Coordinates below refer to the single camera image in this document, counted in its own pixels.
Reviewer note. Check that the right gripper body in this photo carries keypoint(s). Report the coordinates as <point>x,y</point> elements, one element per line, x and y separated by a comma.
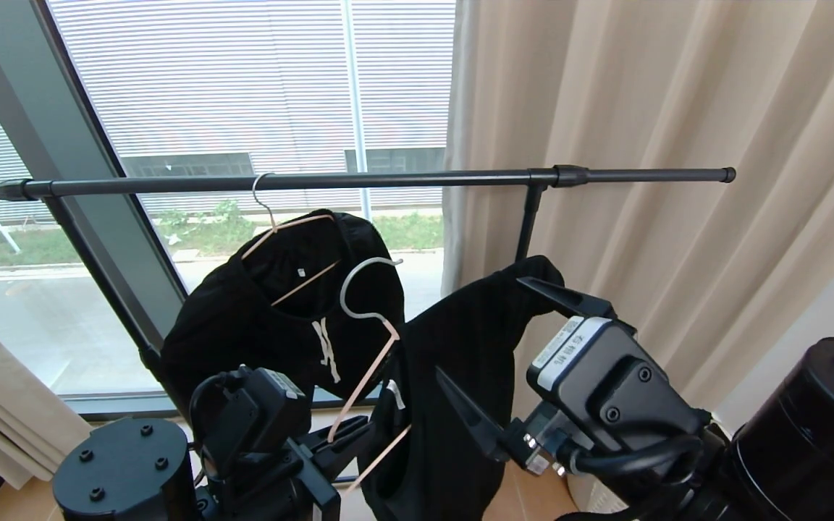
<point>540,441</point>

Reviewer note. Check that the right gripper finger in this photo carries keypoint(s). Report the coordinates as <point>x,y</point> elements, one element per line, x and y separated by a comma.
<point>569,300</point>
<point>475,420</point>

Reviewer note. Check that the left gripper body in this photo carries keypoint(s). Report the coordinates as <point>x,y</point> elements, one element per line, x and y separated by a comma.
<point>301,485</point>

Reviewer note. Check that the black garment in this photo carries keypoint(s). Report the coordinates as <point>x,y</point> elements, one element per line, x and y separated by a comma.
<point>460,347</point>

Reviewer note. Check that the pink clothes hanger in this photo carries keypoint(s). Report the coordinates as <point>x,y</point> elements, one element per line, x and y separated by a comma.
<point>370,369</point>
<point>287,224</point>

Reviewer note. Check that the black shorts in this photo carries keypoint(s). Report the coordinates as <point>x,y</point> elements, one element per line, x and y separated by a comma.
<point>243,333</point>

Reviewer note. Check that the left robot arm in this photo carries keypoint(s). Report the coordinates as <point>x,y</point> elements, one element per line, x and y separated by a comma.
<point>127,470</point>

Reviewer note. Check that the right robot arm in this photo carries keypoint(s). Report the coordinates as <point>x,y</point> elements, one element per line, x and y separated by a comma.
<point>808,434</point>

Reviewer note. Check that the black clothes rack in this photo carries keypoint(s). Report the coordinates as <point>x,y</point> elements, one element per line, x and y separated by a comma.
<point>316,181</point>

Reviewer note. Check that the beige curtain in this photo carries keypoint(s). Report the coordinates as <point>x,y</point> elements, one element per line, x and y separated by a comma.
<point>4,405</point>
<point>677,108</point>

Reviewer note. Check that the window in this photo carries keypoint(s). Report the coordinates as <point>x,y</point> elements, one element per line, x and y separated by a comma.
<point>243,72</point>

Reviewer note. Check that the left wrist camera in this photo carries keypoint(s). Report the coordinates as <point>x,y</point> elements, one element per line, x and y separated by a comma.
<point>265,412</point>

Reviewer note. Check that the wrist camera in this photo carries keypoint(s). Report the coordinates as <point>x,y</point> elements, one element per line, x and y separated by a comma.
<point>620,391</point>
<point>265,412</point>

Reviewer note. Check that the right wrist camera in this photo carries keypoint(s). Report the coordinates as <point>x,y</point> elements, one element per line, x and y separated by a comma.
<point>620,391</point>

